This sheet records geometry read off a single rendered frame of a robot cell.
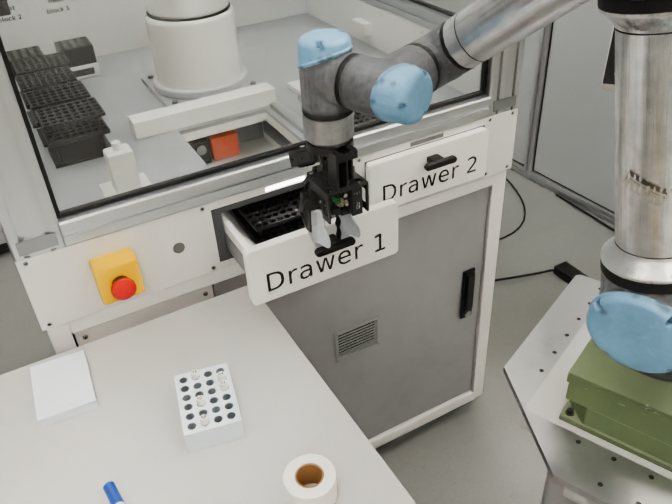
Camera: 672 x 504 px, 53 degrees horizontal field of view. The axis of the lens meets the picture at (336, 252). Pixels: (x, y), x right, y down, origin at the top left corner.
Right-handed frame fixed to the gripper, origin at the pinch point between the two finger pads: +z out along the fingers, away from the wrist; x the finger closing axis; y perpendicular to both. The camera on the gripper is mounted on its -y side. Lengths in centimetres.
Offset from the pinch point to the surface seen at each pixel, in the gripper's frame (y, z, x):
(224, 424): 18.1, 10.6, -27.8
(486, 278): -17, 41, 51
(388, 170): -15.0, -0.1, 21.2
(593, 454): 47, 14, 15
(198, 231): -16.9, 1.0, -17.5
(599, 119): -82, 52, 161
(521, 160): -119, 85, 159
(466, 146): -14.9, 0.2, 40.2
